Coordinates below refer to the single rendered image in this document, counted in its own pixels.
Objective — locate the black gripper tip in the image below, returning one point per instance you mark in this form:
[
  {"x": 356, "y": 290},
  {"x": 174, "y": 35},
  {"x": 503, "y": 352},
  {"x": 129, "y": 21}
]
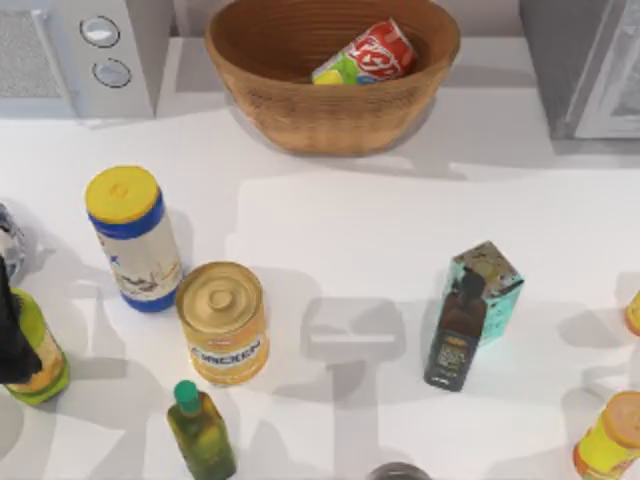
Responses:
[{"x": 12, "y": 335}]

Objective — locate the grey round can top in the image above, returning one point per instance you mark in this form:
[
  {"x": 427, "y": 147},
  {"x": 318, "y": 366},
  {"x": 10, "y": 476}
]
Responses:
[{"x": 397, "y": 472}]

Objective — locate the dark brown bottle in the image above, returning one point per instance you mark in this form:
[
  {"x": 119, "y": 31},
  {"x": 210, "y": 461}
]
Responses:
[{"x": 457, "y": 330}]

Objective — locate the red and white can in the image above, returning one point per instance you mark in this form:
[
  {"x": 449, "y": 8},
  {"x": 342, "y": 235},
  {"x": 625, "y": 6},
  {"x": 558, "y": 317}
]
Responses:
[{"x": 372, "y": 54}]

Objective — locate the green-capped olive oil bottle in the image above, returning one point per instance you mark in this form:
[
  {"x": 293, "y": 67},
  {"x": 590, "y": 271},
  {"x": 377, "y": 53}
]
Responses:
[{"x": 200, "y": 435}]

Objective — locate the yellow-lidded blue white canister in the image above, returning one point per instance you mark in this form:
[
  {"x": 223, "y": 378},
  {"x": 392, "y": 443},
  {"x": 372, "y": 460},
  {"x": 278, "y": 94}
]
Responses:
[{"x": 135, "y": 245}]

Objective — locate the yellow chicken can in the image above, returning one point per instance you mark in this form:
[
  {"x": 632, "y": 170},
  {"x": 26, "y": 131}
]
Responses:
[{"x": 222, "y": 325}]

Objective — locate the pale microwave oven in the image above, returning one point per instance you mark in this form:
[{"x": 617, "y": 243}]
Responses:
[{"x": 75, "y": 60}]

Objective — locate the teal patterned box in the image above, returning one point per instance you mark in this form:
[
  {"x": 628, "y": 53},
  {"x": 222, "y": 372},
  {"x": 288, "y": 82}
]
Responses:
[{"x": 500, "y": 295}]

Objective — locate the brown woven basket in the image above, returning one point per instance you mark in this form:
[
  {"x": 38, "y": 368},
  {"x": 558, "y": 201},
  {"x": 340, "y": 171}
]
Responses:
[{"x": 330, "y": 115}]

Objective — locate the round microwave knob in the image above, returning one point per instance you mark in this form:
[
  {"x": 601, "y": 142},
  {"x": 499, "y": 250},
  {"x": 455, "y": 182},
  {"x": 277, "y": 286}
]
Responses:
[
  {"x": 111, "y": 72},
  {"x": 99, "y": 31}
]

